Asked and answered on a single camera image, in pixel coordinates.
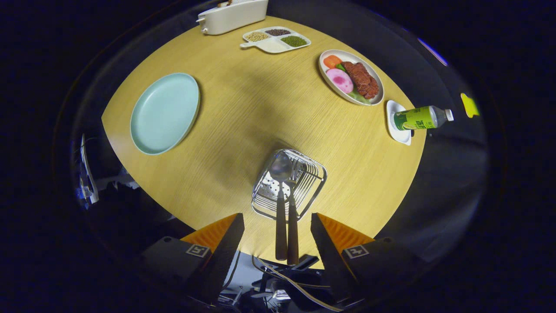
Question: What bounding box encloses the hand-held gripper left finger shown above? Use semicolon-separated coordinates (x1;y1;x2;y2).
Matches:
141;213;245;304

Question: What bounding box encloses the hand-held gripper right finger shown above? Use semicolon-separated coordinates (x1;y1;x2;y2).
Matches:
310;213;426;304

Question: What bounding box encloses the fork with wooden handle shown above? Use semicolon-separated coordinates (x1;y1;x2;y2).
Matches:
287;165;304;266

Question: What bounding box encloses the spoon with wooden handle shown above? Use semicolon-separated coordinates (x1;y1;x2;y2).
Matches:
269;151;294;261

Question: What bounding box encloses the small white dish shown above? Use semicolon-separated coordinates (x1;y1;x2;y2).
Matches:
386;100;412;146

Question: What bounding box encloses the teal plate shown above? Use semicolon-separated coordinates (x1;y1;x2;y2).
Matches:
130;73;201;156

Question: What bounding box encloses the green lettuce leaf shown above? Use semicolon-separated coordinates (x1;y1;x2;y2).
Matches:
334;63;372;105

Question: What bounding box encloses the green label drink bottle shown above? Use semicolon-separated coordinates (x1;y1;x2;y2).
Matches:
394;106;454;131

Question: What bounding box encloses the white food plate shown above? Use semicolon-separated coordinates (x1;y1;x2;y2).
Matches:
318;49;385;107

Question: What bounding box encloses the pink round slice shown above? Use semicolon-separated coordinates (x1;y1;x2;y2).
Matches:
326;68;354;94

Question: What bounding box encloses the brown meat piece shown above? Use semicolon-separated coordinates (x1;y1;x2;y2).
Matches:
341;61;380;100

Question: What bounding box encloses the white divided tray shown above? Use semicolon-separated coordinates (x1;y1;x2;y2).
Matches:
240;27;311;54

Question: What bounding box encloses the white toaster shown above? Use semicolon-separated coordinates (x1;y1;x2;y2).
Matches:
196;0;269;36

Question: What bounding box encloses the white cable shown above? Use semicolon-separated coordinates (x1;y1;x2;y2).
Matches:
252;256;344;312

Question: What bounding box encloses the metal wire basket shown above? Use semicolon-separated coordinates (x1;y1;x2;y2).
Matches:
251;149;328;221

